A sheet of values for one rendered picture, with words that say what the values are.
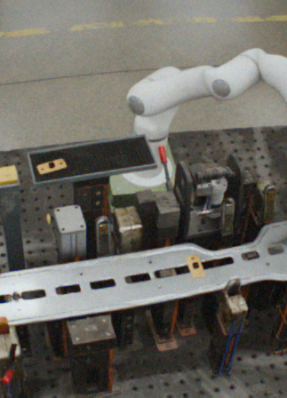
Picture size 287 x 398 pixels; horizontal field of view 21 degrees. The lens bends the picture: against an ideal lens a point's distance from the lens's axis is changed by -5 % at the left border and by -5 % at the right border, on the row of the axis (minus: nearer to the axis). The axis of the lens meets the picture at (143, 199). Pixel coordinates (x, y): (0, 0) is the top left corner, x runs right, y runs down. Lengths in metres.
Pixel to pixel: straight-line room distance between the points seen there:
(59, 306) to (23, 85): 2.53
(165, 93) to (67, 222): 0.54
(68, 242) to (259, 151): 1.14
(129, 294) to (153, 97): 0.65
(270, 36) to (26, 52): 1.63
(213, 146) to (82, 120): 1.31
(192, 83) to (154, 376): 0.91
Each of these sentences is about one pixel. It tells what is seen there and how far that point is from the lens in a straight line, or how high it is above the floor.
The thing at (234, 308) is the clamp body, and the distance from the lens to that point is 2.12.
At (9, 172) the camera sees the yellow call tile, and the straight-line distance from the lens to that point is 2.28.
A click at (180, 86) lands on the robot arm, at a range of 2.41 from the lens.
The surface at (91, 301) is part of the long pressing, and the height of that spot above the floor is 1.00.
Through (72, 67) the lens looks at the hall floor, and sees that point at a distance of 4.64.
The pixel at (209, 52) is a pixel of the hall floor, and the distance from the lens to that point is 4.85.
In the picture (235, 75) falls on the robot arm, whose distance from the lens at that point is 2.21.
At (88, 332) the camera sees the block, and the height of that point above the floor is 1.03.
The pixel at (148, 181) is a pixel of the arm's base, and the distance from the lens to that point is 2.76.
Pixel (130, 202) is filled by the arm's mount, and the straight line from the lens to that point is 2.76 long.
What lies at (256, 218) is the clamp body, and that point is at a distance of 2.47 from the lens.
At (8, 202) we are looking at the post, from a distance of 2.32.
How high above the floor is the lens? 2.74
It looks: 46 degrees down
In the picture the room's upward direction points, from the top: 4 degrees clockwise
